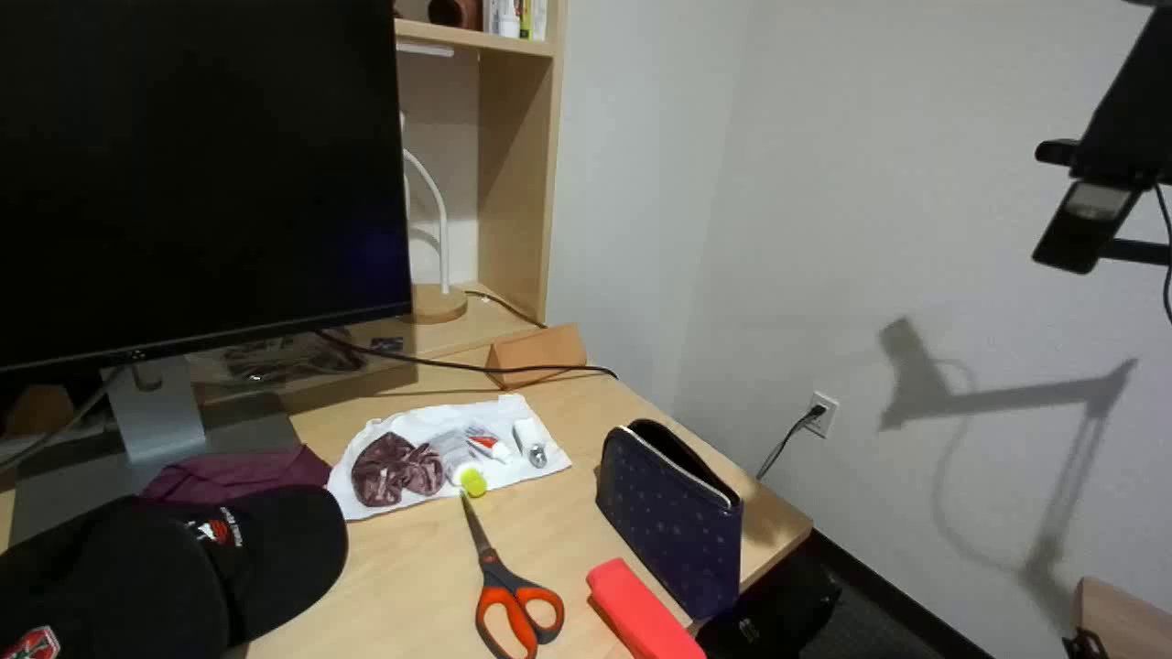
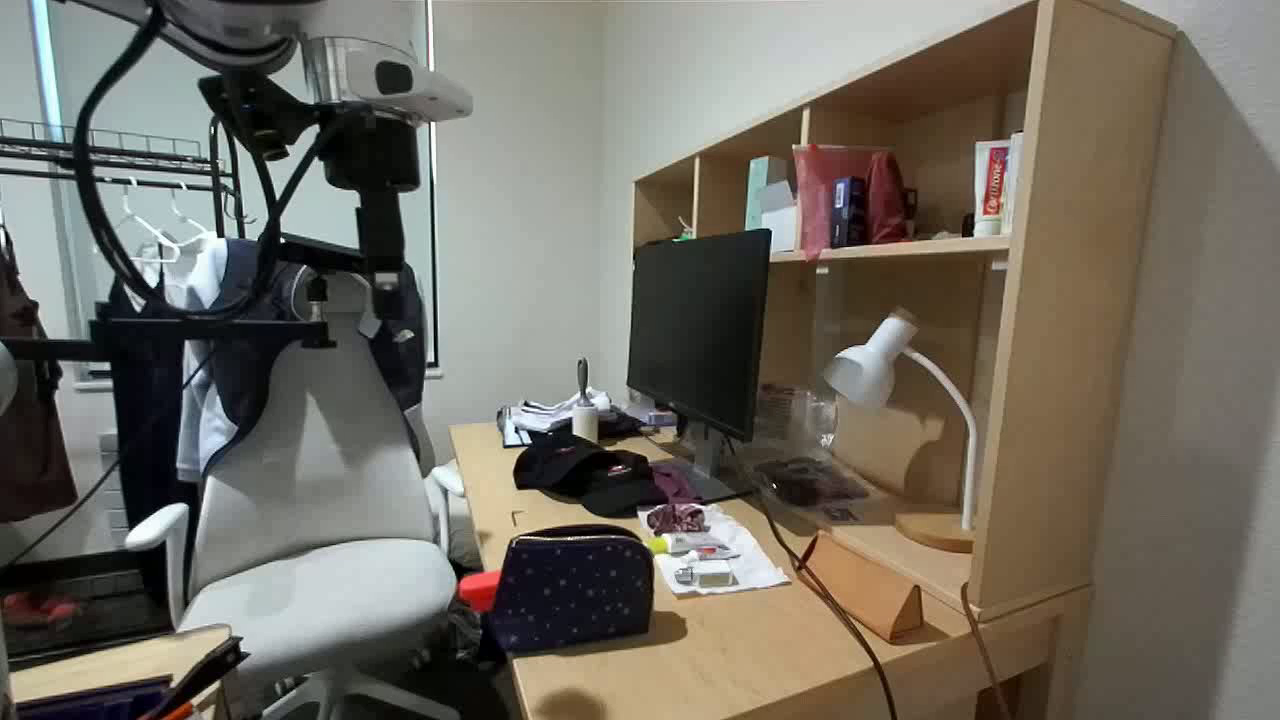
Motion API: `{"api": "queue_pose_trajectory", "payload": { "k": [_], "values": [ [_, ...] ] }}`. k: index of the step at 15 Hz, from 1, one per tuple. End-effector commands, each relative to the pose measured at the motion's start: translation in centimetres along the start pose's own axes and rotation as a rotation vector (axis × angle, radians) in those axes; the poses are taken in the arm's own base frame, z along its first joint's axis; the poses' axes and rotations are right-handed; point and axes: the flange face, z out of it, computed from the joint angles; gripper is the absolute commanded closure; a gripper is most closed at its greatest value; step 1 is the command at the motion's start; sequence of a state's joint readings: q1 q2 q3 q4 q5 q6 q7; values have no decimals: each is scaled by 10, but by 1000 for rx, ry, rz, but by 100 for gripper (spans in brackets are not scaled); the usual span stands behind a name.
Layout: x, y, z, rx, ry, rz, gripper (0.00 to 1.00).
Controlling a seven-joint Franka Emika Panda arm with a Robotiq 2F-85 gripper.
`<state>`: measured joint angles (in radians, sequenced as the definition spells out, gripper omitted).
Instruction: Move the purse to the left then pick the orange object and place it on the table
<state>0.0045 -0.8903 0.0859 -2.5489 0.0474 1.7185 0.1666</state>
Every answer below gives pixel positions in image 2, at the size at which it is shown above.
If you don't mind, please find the black cable on desk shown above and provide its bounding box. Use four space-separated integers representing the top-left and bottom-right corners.
755 491 903 720

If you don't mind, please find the white red book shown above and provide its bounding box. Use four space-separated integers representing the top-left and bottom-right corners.
971 130 1022 236

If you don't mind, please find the white office chair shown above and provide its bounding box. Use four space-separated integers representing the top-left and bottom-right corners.
125 272 459 720

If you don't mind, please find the white desk lamp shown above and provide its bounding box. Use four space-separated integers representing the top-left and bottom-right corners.
818 309 984 556

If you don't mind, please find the brown cardboard wedge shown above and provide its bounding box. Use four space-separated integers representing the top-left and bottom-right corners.
803 531 925 638

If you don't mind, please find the wooden desk hutch shelf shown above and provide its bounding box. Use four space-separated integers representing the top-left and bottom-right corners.
633 0 1174 616

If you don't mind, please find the black tray with red item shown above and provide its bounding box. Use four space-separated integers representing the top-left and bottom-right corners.
0 550 169 666

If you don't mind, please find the navy dotted purse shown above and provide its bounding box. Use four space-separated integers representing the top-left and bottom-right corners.
489 522 650 656

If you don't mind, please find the black clothes rack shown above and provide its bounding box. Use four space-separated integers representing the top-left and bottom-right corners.
0 117 334 534

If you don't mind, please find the red plastic sheath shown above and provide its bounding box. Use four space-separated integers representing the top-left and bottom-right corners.
457 572 500 612

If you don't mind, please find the teal box on shelf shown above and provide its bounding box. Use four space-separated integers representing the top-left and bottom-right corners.
743 156 798 254

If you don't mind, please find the black cap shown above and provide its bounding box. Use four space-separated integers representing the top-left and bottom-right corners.
513 437 662 515

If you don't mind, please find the white paper with stickers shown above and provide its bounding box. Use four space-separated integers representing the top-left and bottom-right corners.
635 502 788 596

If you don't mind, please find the red bag on shelf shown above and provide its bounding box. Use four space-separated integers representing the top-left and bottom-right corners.
792 145 906 254

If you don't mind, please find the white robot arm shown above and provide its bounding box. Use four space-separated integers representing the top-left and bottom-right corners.
72 0 471 298

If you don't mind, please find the white clutter pile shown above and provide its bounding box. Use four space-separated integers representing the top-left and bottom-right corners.
495 387 676 448

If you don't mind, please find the black computer monitor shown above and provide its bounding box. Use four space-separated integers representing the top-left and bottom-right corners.
629 231 770 499

